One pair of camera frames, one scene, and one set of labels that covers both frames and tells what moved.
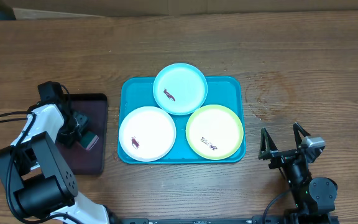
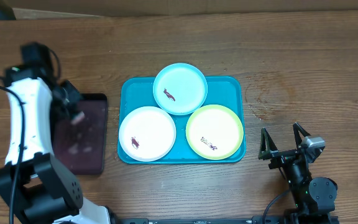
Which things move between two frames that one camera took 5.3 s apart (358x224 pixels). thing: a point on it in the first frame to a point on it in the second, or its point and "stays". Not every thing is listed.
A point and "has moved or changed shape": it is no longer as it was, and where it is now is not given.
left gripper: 66,140 to 73,94
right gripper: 281,156 stays
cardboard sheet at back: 45,9 stays
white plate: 147,134 stays
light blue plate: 180,89 stays
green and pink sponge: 87,140 has moved or changed shape
